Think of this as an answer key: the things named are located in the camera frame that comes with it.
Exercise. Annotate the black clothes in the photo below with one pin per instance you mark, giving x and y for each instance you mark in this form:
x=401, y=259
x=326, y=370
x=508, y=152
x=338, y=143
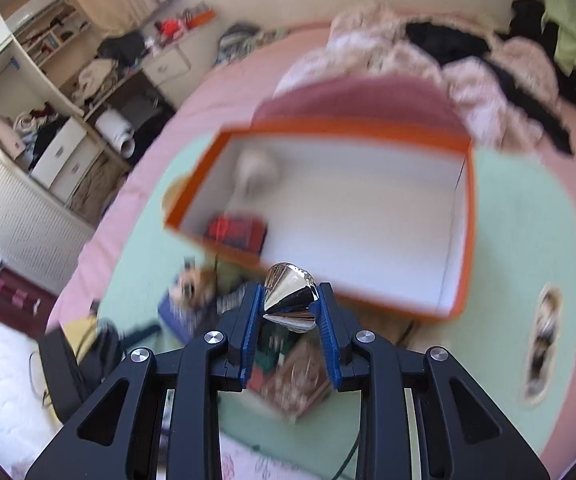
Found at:
x=443, y=37

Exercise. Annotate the dark red rug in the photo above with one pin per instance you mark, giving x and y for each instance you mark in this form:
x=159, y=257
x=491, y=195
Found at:
x=7, y=285

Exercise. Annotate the green cartoon desktop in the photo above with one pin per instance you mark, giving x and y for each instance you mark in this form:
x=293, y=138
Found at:
x=518, y=210

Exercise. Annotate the pink bed sheet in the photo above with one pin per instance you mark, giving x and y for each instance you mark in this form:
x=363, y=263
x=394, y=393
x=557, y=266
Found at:
x=227, y=95

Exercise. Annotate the white paper roll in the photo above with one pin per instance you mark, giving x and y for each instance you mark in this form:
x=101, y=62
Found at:
x=115, y=127

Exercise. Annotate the small orange box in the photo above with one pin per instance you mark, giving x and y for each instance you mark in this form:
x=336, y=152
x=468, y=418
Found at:
x=200, y=16

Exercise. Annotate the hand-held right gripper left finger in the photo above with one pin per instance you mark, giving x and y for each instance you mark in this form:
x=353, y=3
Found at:
x=250, y=330

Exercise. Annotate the floral blanket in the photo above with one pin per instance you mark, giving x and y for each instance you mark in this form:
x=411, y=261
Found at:
x=473, y=90

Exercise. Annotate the black jacket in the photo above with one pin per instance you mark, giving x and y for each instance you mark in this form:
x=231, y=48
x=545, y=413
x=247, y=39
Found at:
x=120, y=47

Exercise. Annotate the white fluffy ball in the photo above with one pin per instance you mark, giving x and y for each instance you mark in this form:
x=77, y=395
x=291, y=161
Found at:
x=258, y=170

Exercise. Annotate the white floral quilt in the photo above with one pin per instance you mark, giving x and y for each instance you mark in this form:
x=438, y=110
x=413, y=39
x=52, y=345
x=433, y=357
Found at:
x=248, y=460

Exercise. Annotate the maroon pillow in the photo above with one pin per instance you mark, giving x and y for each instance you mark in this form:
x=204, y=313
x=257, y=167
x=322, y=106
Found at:
x=358, y=100

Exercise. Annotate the green toy car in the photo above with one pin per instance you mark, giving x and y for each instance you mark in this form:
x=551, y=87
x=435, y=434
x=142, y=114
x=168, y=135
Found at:
x=273, y=345

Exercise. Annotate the red and black item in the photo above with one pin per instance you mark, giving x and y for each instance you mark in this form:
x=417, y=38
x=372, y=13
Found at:
x=233, y=232

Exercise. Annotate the shiny silver cone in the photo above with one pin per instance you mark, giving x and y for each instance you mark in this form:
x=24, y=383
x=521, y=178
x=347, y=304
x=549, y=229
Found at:
x=288, y=290

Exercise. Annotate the pile of patterned clothes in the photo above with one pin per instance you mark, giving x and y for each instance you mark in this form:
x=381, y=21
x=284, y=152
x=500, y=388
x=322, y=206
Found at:
x=238, y=40

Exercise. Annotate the red items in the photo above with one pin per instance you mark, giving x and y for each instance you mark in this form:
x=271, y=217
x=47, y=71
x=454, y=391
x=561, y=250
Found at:
x=170, y=29

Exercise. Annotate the dark blue lace cloth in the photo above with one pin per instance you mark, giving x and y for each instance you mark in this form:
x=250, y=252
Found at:
x=177, y=317

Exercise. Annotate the beige cartoon figurine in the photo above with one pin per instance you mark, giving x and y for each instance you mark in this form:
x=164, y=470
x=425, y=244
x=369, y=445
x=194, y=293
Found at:
x=190, y=285

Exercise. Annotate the brown card box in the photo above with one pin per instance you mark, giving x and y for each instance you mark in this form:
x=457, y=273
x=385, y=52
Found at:
x=293, y=385

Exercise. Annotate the white nightstand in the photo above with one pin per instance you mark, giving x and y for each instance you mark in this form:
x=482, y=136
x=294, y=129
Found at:
x=167, y=67

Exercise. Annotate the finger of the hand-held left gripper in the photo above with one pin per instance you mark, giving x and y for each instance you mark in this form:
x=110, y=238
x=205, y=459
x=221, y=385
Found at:
x=140, y=334

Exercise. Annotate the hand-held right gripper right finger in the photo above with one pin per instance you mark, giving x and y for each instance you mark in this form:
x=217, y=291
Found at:
x=329, y=335

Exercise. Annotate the orange cardboard box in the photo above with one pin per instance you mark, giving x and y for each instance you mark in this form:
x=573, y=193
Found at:
x=343, y=130

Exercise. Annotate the black garment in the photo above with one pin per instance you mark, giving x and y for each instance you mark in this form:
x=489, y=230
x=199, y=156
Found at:
x=530, y=25

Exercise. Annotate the yellow cloth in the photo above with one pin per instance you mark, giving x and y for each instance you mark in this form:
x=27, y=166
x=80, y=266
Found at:
x=80, y=332

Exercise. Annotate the beige clothes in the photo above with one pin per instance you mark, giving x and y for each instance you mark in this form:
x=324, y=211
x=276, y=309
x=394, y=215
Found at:
x=92, y=80

